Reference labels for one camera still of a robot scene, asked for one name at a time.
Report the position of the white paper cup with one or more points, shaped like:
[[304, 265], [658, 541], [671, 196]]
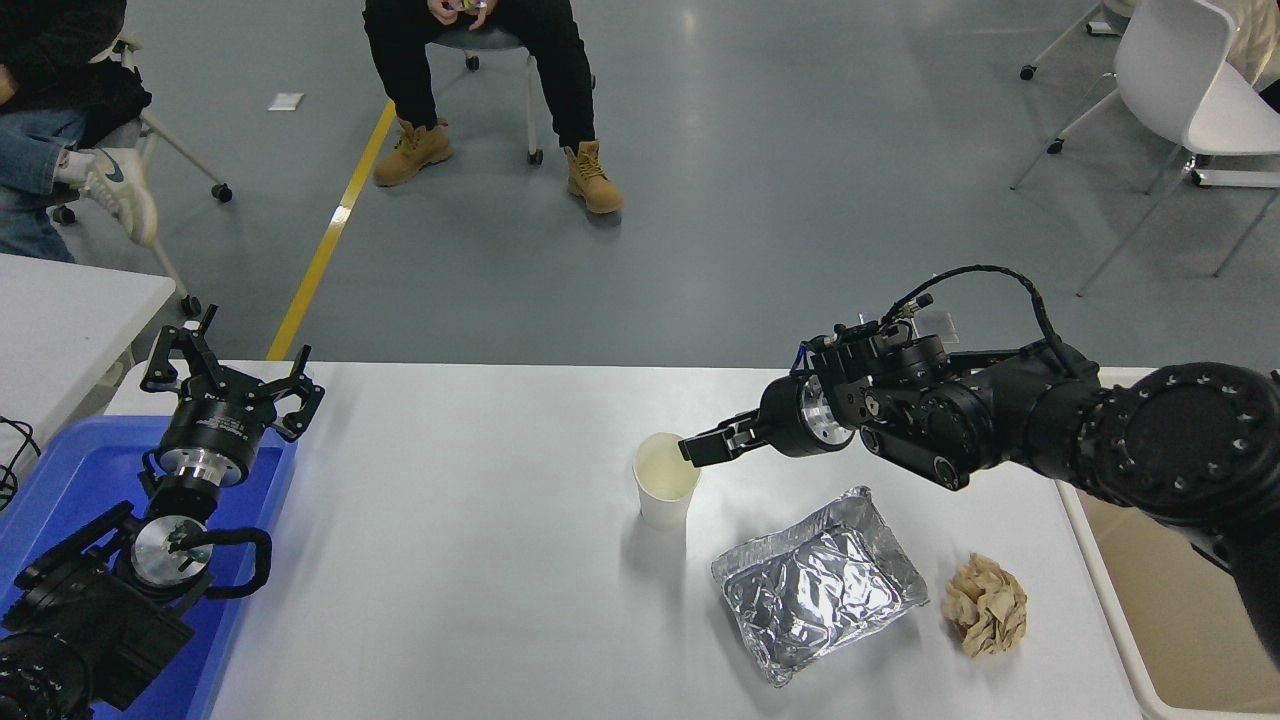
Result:
[[667, 495]]

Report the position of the tan paper ball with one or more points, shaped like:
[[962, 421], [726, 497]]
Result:
[[985, 605]]

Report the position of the purple yellow snack bar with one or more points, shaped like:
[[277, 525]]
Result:
[[468, 5]]

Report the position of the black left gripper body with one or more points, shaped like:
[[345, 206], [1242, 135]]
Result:
[[210, 425]]

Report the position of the white chair with castors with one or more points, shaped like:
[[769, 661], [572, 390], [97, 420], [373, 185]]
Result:
[[1105, 27]]

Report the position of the person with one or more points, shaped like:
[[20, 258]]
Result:
[[410, 60], [40, 40]]

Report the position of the silver foil tray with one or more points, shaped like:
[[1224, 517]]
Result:
[[815, 590]]

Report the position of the large pale plastic bin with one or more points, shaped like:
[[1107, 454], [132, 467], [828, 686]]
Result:
[[1180, 620]]

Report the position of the blue plastic tray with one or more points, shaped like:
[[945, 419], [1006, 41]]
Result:
[[70, 470]]

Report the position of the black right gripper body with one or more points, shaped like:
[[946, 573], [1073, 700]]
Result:
[[782, 418]]

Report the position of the person's hand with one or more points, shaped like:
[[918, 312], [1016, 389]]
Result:
[[5, 88]]

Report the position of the small white table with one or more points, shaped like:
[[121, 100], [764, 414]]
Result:
[[70, 310]]

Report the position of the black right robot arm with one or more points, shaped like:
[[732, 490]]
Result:
[[1180, 440]]

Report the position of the grey white office chair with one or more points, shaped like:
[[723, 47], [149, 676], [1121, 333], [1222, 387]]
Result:
[[480, 40]]

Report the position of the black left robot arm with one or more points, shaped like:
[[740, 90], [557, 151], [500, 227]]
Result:
[[80, 620]]

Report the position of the person's left hand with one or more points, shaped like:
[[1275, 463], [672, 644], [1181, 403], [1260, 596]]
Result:
[[480, 18]]

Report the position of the person's right hand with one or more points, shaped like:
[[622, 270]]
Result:
[[445, 10]]

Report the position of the clear floor plate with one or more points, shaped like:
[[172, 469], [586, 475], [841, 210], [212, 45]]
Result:
[[945, 325]]

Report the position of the white wheeled chair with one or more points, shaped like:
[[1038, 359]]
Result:
[[130, 130]]

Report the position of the white shell chair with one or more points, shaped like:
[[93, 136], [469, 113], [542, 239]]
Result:
[[1180, 70]]

